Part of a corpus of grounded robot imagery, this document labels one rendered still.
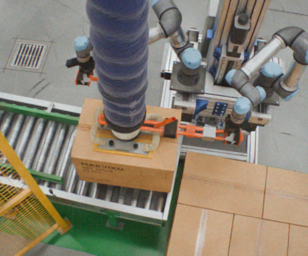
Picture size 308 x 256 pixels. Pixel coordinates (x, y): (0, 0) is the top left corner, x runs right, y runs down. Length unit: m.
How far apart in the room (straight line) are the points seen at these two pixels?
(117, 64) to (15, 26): 2.92
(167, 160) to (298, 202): 1.10
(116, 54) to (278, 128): 2.48
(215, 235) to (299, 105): 1.75
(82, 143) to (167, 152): 0.49
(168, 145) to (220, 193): 0.67
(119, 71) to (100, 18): 0.31
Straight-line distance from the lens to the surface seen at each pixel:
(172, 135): 2.22
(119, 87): 1.74
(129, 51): 1.55
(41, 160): 2.94
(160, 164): 2.29
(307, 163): 3.74
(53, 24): 4.36
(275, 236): 2.85
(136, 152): 2.29
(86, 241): 3.28
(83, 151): 2.34
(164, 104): 3.43
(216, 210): 2.80
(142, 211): 2.69
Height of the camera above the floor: 3.19
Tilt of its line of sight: 63 degrees down
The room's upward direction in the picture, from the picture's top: 4 degrees clockwise
